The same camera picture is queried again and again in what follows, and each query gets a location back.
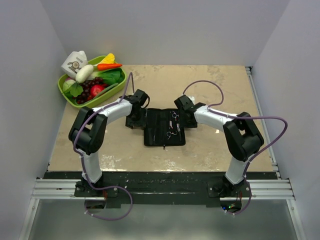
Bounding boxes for silver thinning scissors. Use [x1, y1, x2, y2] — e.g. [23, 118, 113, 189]
[169, 111, 179, 129]

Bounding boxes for black zip tool case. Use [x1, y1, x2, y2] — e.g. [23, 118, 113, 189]
[143, 108, 186, 148]

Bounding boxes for silver straight hair scissors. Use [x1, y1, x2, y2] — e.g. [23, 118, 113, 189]
[166, 121, 181, 140]

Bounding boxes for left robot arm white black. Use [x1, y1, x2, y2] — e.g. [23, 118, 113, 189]
[68, 89, 150, 196]

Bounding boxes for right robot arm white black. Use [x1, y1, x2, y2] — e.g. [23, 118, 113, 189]
[174, 95, 264, 197]

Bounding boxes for green plastic tray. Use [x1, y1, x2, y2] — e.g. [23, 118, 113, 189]
[57, 50, 126, 109]

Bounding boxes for red toy fruit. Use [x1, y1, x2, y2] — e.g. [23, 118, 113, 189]
[90, 84, 105, 98]

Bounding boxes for purple toy grapes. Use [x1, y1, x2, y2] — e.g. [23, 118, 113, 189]
[76, 77, 104, 105]

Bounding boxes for orange toy carrot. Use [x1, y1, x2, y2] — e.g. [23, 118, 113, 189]
[96, 63, 123, 72]

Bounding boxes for yellow toy pepper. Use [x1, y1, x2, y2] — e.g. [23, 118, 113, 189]
[99, 53, 115, 64]

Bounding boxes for white toy radish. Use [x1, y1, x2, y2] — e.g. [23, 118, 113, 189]
[75, 64, 94, 84]

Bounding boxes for green toy leafy vegetable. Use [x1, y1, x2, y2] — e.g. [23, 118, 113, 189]
[62, 79, 83, 97]

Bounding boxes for white paper bag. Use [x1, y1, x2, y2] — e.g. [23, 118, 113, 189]
[61, 50, 88, 79]

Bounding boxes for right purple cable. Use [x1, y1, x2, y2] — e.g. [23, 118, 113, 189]
[182, 79, 289, 216]

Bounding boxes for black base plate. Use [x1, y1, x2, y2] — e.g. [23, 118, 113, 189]
[43, 171, 277, 209]

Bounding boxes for aluminium frame rail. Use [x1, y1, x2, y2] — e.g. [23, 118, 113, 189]
[18, 178, 78, 240]

